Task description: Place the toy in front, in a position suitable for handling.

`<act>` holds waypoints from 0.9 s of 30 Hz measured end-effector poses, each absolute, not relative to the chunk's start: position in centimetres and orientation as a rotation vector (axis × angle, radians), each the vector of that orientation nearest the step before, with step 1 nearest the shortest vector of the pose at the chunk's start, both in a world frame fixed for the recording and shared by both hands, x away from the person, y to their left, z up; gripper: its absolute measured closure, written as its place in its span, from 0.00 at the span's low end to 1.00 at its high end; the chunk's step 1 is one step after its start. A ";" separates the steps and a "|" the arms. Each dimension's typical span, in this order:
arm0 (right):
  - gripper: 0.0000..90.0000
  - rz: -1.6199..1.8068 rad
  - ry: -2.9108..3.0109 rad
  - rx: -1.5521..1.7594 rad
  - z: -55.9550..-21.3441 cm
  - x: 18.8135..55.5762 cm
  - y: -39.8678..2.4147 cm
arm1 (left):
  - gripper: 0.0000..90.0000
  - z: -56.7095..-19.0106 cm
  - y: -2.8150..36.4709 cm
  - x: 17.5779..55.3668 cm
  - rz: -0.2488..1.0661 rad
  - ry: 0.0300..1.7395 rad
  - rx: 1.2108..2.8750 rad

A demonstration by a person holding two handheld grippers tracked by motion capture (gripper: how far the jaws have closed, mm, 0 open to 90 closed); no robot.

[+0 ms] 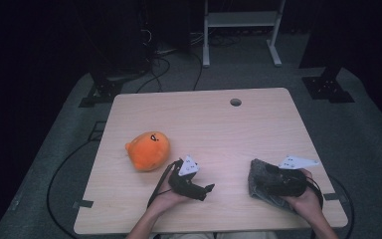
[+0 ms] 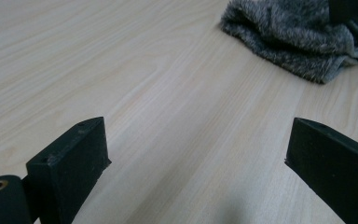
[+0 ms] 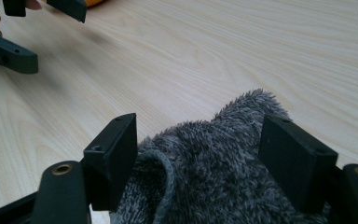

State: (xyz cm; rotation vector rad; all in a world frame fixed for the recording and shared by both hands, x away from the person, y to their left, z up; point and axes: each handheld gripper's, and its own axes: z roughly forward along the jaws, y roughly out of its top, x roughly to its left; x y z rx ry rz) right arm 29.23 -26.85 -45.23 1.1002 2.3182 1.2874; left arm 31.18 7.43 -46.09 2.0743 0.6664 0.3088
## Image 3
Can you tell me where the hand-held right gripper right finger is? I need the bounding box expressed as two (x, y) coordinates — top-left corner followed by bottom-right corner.
(257, 114), (338, 215)

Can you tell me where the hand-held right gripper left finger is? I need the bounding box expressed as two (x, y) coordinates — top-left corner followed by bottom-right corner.
(83, 112), (139, 213)

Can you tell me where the grey fluffy cloth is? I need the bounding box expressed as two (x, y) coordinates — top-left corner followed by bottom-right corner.
(110, 88), (332, 224)

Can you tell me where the orange pumpkin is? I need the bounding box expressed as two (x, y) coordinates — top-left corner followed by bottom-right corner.
(85, 0), (108, 7)

